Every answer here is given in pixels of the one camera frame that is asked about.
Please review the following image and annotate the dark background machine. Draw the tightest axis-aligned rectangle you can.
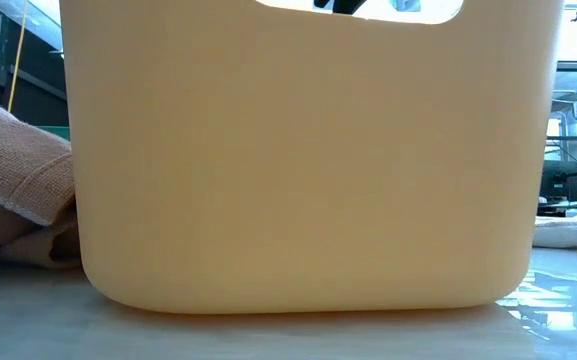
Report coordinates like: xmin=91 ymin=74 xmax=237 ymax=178
xmin=537 ymin=159 xmax=577 ymax=220

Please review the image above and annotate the pink-brown folded cloth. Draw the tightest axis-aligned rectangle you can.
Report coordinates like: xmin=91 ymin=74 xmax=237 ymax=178
xmin=0 ymin=98 xmax=82 ymax=270

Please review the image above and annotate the teal green plastic bin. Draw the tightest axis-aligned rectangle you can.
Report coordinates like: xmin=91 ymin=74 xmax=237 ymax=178
xmin=37 ymin=124 xmax=72 ymax=141

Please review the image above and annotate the white striped cloth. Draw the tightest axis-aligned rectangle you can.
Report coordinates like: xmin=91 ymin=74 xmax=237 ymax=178
xmin=532 ymin=212 xmax=577 ymax=250

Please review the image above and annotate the yellow plastic bin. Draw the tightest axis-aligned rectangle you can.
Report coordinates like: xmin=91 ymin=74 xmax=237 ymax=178
xmin=58 ymin=0 xmax=567 ymax=315

